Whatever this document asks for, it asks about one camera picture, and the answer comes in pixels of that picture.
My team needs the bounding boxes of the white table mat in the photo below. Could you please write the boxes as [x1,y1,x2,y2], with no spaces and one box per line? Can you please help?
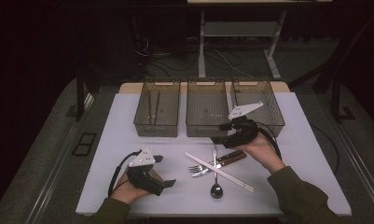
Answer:
[75,91,353,217]

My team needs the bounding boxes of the floor cable tangle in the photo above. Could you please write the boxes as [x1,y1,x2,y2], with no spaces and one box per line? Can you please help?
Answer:
[134,34,257,78]

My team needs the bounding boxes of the translucent brown plastic bin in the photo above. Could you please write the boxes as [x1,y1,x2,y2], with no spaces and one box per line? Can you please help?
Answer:
[230,77,285,138]
[185,77,231,138]
[132,77,182,138]

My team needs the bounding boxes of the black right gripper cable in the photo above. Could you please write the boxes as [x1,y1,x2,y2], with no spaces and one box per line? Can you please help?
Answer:
[256,121,283,160]

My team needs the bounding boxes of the person's right hand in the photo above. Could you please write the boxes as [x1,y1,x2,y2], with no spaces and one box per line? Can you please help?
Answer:
[237,132,286,175]

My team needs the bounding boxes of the knife with wooden handle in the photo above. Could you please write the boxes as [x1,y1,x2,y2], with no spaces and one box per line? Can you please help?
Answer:
[190,151,248,178]

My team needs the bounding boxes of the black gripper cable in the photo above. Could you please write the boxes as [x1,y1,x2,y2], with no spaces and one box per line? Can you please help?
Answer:
[256,121,283,160]
[107,149,143,199]

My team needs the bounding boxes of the black slanted stand legs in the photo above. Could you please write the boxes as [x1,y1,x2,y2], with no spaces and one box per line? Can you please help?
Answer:
[288,12,374,95]

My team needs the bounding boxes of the black metal stand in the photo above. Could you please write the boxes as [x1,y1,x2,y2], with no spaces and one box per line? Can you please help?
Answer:
[64,64,97,122]
[330,77,357,123]

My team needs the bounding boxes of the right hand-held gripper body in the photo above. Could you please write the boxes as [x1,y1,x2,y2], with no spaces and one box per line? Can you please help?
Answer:
[221,101,265,149]

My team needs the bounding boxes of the silver metal spoon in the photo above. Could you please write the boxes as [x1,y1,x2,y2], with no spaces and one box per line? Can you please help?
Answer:
[210,145,224,200]

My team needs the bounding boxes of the aluminium floor rail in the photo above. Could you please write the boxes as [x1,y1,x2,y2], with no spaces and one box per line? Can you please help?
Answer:
[330,119,374,216]
[25,92,95,224]

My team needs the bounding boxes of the person's left hand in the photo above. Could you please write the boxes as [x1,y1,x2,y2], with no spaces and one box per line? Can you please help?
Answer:
[110,171,153,205]

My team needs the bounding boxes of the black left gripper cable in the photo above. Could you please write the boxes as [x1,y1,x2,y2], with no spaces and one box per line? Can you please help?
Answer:
[107,149,143,199]

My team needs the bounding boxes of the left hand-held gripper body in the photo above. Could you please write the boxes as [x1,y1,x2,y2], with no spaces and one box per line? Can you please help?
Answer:
[126,147,166,197]

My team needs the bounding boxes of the tan flat strip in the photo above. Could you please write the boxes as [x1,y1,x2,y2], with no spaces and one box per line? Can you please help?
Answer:
[150,168,166,184]

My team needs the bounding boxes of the thin black floor cable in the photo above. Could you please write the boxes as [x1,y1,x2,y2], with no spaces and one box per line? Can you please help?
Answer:
[310,123,341,176]

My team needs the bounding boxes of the fork with wooden handle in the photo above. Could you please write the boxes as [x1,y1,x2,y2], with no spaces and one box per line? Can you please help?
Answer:
[187,148,245,174]

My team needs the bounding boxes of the black floor hatch frame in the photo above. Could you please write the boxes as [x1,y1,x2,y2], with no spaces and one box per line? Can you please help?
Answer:
[71,133,98,157]

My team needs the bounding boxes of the white desk with shelf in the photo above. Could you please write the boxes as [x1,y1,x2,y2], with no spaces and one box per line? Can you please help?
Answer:
[187,0,334,80]

